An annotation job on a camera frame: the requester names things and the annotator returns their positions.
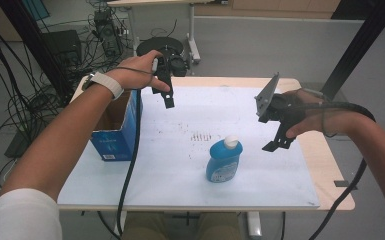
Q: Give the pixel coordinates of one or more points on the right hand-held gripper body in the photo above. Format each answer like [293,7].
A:
[285,108]

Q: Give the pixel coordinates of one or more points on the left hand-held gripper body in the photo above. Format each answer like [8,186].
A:
[171,65]

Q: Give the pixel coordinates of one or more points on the blue bottle with white cap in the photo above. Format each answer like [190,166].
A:
[223,163]

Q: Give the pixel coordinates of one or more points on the blue cardboard box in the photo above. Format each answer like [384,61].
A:
[116,143]

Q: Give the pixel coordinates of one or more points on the person's left hand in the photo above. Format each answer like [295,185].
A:
[133,78]

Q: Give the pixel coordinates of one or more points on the person's right hand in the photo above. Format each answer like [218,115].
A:
[320,121]

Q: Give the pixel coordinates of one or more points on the black round stool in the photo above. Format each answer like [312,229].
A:
[156,45]

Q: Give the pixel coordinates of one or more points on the white background desk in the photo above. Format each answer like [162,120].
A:
[193,33]

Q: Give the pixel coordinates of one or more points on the white wristwatch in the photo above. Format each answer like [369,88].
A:
[108,83]

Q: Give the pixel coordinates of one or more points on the light wooden table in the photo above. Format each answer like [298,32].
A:
[326,173]

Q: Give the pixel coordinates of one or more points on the grey computer tower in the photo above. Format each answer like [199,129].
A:
[108,33]

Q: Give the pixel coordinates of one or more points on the black floor tape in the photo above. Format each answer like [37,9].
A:
[345,184]

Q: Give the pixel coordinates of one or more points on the white table mat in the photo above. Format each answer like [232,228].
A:
[180,186]

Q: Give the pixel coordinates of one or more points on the person's right leg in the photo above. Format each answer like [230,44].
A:
[218,228]

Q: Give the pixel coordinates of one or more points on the person's leg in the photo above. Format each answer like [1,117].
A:
[218,228]
[145,228]

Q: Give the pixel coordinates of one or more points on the wooden cabinet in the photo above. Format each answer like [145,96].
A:
[266,8]

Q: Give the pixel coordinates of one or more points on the black box device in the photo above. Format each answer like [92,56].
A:
[61,46]

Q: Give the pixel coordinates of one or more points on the person's left leg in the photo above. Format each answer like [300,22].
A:
[145,228]

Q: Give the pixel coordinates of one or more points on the teal panel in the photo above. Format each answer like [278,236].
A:
[35,8]

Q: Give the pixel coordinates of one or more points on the white shirt sleeve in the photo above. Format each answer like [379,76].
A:
[20,216]

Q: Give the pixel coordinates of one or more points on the thick black slanted post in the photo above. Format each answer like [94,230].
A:
[363,40]

